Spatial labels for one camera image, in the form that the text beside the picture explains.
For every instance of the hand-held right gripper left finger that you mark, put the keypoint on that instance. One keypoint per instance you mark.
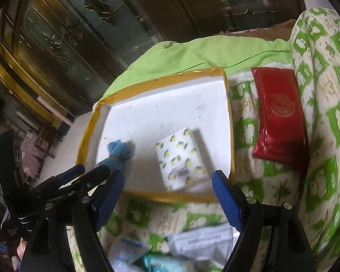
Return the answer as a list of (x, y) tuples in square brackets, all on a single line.
[(109, 201)]

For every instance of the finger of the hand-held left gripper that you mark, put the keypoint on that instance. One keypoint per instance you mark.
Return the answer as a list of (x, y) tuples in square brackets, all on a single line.
[(99, 175), (72, 172)]

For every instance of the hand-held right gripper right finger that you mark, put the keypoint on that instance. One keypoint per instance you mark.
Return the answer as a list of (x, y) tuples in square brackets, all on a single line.
[(226, 201)]

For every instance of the blue cloth bundle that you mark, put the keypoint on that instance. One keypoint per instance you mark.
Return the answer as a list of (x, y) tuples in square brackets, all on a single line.
[(120, 150)]

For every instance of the white packet black text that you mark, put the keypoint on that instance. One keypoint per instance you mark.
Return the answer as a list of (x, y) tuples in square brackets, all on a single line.
[(201, 240)]

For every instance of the yellow cardboard box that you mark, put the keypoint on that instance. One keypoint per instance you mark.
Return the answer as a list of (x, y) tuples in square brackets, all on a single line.
[(158, 113)]

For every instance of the white packet blue print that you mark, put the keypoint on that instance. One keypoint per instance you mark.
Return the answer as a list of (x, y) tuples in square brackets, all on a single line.
[(130, 253)]

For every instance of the lemon print tissue pack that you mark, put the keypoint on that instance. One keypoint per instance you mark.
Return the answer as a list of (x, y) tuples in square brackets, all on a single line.
[(181, 158)]

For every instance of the teal tissue pack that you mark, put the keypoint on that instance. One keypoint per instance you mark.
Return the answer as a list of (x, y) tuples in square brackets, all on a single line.
[(170, 263)]

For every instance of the red foil packet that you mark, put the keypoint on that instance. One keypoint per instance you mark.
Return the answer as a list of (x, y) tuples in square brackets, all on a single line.
[(277, 119)]

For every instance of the wooden glass-door cabinet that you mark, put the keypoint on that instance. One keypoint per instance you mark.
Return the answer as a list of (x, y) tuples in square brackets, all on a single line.
[(82, 34)]

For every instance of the green white printed blanket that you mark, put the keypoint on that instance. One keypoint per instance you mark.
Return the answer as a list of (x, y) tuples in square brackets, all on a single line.
[(323, 90)]

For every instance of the lime green cloth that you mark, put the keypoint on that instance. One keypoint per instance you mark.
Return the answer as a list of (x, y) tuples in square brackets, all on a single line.
[(192, 53)]

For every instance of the brown cushion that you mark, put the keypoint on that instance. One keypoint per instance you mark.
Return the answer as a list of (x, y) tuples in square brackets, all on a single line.
[(272, 31)]

